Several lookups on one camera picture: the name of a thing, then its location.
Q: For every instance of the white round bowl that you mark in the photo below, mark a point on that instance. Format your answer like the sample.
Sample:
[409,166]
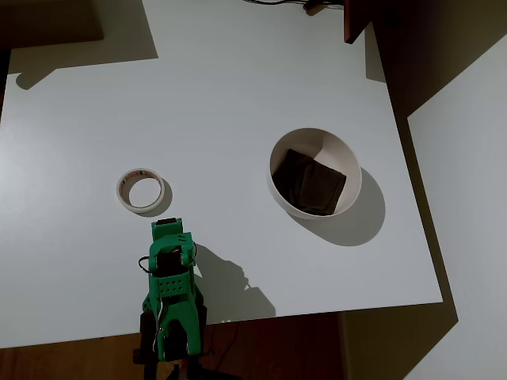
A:
[348,158]

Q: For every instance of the dark folded cloth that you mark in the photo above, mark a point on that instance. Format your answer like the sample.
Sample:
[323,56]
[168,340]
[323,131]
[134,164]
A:
[309,182]

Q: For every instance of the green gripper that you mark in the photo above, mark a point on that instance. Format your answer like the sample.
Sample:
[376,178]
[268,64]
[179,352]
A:
[168,222]

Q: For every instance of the dark furniture piece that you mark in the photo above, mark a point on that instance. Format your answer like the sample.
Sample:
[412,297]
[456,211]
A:
[47,20]

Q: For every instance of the white masking tape roll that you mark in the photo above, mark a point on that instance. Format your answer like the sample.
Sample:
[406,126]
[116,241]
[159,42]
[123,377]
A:
[123,186]

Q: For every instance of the red-brown wooden furniture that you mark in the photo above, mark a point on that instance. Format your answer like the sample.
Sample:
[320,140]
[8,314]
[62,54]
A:
[356,20]

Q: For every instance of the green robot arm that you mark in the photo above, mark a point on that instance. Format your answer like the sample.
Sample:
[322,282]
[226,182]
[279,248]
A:
[174,305]

